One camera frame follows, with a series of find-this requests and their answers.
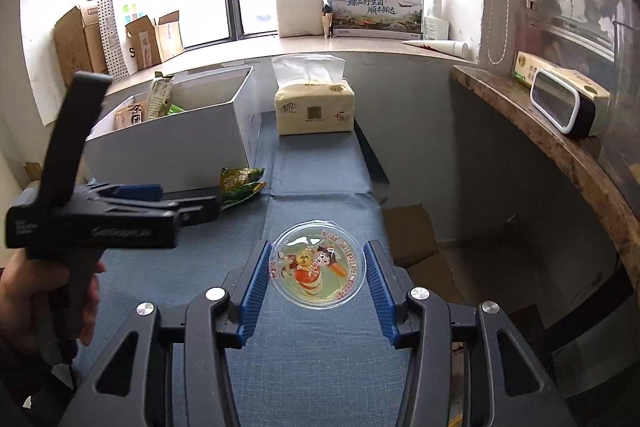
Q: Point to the tall cardboard box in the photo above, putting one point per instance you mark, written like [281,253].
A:
[75,44]

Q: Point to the clear round jelly cup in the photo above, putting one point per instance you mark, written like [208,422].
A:
[317,264]

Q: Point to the light green snack bag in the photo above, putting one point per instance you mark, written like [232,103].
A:
[245,196]

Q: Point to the person's left forearm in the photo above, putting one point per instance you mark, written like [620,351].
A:
[22,387]

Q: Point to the small open cardboard box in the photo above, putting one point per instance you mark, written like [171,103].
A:
[170,37]
[142,44]

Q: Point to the white storage box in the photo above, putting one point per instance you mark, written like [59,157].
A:
[200,147]

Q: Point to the landscape printed box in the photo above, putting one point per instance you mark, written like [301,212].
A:
[380,18]

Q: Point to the beige tissue pack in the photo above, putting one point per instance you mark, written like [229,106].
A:
[312,109]

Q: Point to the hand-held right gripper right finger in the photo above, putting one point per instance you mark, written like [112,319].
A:
[380,289]

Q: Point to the green and white tissue box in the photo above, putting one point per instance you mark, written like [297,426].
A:
[522,67]

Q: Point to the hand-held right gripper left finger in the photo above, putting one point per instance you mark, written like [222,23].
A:
[255,289]

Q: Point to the white bottle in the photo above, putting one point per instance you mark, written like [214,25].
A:
[436,19]

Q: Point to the small cardboard piece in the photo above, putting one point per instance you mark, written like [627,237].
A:
[35,171]

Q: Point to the blue-grey fabric table cover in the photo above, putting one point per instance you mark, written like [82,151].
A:
[320,177]

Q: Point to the flat cardboard box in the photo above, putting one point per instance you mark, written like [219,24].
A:
[415,237]

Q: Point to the marble counter shelf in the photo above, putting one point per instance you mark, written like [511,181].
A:
[565,157]

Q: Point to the grey-green snack packet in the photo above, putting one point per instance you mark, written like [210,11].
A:
[159,94]

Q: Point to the white tube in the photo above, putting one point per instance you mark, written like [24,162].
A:
[445,47]

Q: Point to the plain white box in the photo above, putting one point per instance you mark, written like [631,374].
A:
[299,13]

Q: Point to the person's left hand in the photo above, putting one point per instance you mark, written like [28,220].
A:
[17,302]

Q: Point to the bright green snack packet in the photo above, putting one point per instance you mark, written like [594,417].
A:
[176,109]

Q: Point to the clear plastic container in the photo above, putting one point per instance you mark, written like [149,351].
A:
[627,107]

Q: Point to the white-framed black device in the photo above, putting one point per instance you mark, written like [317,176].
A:
[560,102]

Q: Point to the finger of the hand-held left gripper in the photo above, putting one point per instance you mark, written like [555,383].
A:
[140,193]
[200,209]

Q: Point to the polka dot paper bag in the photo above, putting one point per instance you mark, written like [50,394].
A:
[110,37]

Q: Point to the beige snack packet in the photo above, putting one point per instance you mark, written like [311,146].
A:
[131,116]

